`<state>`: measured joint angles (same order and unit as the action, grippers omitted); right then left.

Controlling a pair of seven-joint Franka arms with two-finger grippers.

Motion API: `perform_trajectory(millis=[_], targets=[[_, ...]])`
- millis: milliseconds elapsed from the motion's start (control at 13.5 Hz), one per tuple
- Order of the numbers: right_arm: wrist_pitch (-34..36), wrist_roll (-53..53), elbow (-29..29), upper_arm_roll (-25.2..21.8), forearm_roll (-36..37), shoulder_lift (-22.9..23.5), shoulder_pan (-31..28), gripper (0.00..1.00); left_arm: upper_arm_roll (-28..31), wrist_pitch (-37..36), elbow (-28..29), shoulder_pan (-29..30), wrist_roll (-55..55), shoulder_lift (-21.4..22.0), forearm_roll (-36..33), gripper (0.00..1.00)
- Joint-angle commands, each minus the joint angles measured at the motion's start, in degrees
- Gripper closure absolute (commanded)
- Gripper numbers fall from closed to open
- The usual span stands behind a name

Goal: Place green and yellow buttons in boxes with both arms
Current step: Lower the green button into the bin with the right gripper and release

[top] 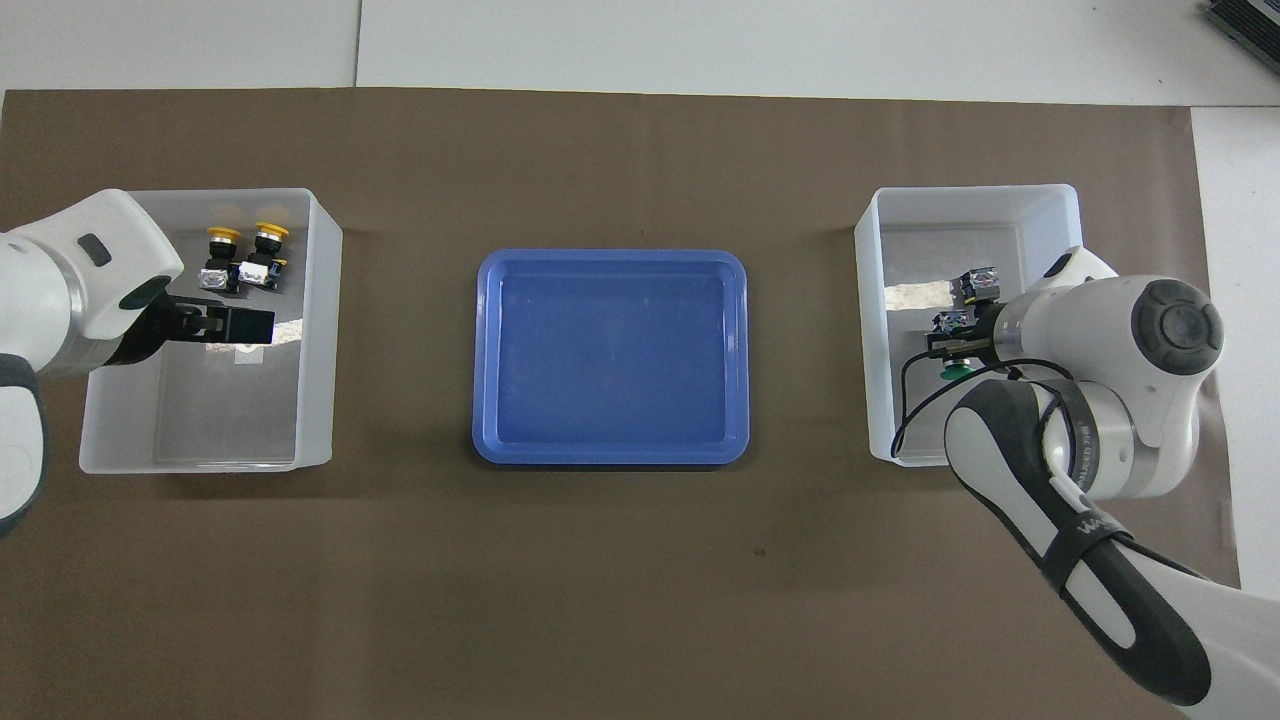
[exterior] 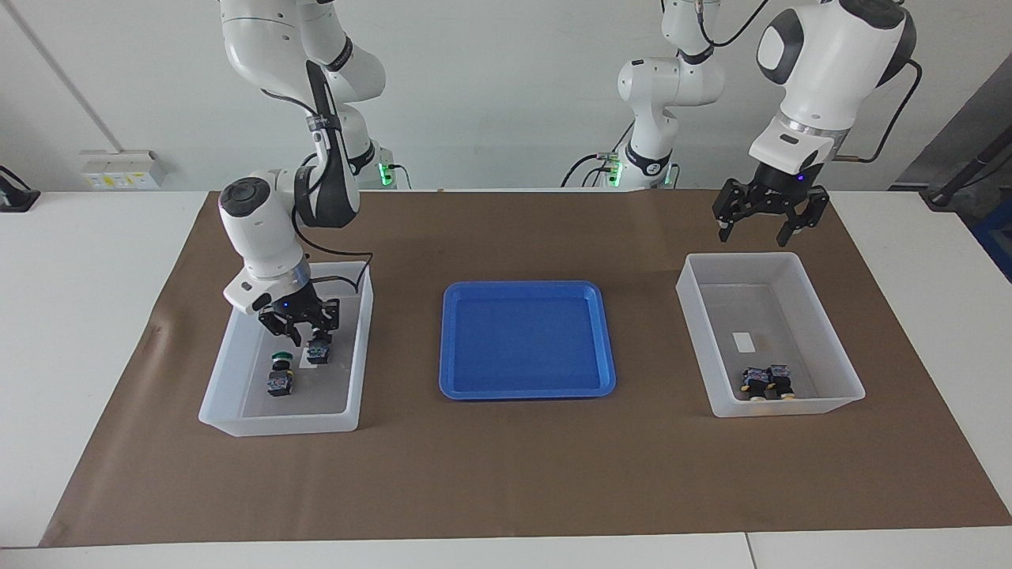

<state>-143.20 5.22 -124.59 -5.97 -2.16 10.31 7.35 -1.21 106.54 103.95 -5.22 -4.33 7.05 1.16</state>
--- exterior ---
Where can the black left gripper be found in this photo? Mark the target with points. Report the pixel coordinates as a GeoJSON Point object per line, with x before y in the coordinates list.
{"type": "Point", "coordinates": [779, 190]}

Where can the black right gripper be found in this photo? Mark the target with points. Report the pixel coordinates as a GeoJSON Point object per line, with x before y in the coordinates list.
{"type": "Point", "coordinates": [296, 304]}

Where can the green push button switch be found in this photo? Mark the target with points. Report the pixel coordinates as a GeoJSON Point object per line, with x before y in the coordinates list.
{"type": "Point", "coordinates": [278, 386]}
{"type": "Point", "coordinates": [318, 356]}

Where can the yellow push button switch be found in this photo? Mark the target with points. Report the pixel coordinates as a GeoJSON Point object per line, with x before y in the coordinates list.
{"type": "Point", "coordinates": [781, 379]}
{"type": "Point", "coordinates": [753, 381]}

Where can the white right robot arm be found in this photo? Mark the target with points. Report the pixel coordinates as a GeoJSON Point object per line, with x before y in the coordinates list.
{"type": "Point", "coordinates": [261, 229]}

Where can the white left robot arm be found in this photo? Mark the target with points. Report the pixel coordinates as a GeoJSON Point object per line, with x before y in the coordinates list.
{"type": "Point", "coordinates": [830, 55]}

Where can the small white sticker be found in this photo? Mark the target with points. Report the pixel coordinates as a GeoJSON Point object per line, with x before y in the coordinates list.
{"type": "Point", "coordinates": [303, 359]}
{"type": "Point", "coordinates": [743, 342]}

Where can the translucent white plastic box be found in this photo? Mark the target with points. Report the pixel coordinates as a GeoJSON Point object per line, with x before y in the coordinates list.
{"type": "Point", "coordinates": [277, 411]}
{"type": "Point", "coordinates": [711, 316]}

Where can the black metal stand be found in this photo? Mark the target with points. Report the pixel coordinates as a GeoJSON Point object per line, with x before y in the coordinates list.
{"type": "Point", "coordinates": [961, 178]}

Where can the blue plastic tray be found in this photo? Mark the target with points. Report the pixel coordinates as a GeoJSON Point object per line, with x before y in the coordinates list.
{"type": "Point", "coordinates": [522, 348]}

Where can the blue crate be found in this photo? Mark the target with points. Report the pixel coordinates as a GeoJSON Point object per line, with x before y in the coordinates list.
{"type": "Point", "coordinates": [998, 237]}

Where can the brown paper table mat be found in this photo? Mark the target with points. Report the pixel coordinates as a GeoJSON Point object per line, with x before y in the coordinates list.
{"type": "Point", "coordinates": [506, 474]}

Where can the black desk object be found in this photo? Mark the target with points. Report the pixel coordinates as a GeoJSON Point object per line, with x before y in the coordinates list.
{"type": "Point", "coordinates": [16, 199]}

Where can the white wall socket box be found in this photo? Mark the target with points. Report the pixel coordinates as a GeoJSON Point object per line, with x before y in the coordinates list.
{"type": "Point", "coordinates": [118, 175]}

